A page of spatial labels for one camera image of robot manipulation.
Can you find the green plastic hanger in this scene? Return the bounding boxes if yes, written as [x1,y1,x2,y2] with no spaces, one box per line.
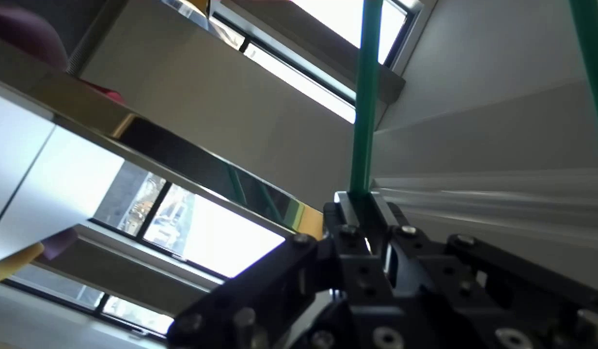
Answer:
[348,0,598,195]

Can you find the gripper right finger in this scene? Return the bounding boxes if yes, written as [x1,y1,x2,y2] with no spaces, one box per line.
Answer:
[371,192,598,349]

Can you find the window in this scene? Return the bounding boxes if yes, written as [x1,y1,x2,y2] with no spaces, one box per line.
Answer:
[209,0,424,125]
[92,161,286,280]
[3,264,176,338]

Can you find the yellow plastic hanger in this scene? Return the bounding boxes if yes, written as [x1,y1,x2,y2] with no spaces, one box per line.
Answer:
[0,242,46,285]

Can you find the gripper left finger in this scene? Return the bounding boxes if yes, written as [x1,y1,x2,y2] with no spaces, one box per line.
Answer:
[167,191,394,349]

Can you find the red plastic hanger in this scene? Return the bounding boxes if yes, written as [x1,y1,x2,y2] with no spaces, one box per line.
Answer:
[81,80,128,105]

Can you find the purple plastic hanger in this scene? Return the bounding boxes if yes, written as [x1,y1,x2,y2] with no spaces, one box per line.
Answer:
[40,227,79,261]

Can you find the maroon plastic hanger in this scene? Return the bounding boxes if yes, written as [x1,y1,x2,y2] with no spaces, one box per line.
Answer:
[0,0,70,71]

